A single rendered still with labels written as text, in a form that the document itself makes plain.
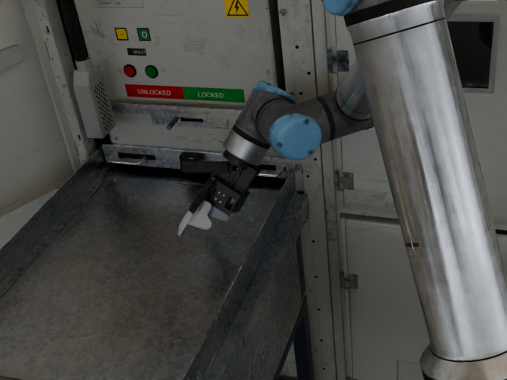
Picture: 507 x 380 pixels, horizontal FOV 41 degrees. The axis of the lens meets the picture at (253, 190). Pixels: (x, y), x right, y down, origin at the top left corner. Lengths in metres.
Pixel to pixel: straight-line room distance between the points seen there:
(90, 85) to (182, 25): 0.27
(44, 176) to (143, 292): 0.57
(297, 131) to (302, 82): 0.26
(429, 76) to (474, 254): 0.22
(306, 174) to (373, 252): 0.26
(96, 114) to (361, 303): 0.83
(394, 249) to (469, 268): 0.86
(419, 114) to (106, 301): 0.89
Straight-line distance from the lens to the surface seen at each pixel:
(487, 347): 0.89
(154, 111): 1.72
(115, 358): 1.36
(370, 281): 1.78
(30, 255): 1.68
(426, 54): 0.80
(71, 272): 1.59
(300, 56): 1.50
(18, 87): 1.82
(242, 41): 1.58
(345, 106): 1.30
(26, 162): 1.89
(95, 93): 1.71
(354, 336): 1.94
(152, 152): 1.83
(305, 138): 1.30
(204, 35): 1.61
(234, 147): 1.42
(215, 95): 1.67
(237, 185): 1.45
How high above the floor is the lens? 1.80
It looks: 34 degrees down
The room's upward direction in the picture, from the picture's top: 8 degrees counter-clockwise
